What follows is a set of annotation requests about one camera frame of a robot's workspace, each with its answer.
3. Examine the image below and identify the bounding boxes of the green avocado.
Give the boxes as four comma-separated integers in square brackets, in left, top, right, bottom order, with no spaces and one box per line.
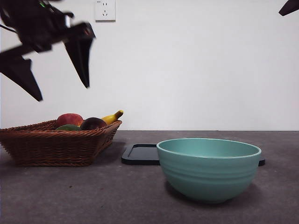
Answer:
[55,124,81,131]

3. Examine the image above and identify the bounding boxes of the teal ribbed bowl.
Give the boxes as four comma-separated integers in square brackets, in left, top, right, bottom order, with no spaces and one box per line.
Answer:
[156,138,262,204]

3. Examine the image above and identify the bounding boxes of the red apple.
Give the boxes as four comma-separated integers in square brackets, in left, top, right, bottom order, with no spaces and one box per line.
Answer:
[56,113,84,128]

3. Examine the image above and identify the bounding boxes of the yellow banana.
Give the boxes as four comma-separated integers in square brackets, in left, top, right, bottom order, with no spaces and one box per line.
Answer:
[100,110,124,125]

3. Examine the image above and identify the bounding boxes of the dark red plum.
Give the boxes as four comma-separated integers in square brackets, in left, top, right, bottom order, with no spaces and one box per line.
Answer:
[80,117,107,131]

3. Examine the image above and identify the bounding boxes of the brown wicker basket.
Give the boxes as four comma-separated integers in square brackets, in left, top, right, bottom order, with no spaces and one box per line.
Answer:
[0,119,122,167]

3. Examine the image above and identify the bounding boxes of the black rectangular tray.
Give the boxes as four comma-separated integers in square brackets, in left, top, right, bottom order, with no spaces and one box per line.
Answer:
[121,143,266,167]

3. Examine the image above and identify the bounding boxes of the white wall socket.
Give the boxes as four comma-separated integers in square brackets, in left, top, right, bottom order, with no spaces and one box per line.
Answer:
[94,0,116,23]

